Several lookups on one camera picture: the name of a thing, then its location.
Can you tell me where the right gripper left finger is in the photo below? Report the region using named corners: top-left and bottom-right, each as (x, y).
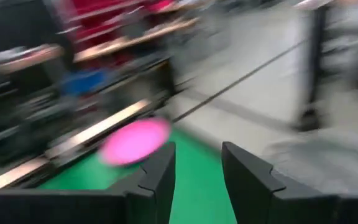
top-left (0, 142), bottom-right (177, 224)

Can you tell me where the black aluminium table frame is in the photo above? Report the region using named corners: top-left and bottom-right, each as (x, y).
top-left (0, 102), bottom-right (173, 191)

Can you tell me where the pink round plate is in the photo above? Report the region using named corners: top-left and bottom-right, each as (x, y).
top-left (98, 117), bottom-right (172, 167)

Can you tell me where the black cylindrical stand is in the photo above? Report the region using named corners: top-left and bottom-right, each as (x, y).
top-left (292, 4), bottom-right (328, 133)

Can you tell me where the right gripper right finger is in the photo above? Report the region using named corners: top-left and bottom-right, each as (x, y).
top-left (221, 141), bottom-right (358, 224)

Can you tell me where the blue bin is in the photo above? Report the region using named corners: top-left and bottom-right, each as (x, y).
top-left (60, 68), bottom-right (113, 96)

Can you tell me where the wooden table board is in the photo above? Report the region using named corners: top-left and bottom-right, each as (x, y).
top-left (0, 98), bottom-right (152, 196)

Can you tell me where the red storage rack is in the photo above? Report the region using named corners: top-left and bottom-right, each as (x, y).
top-left (68, 0), bottom-right (175, 52)

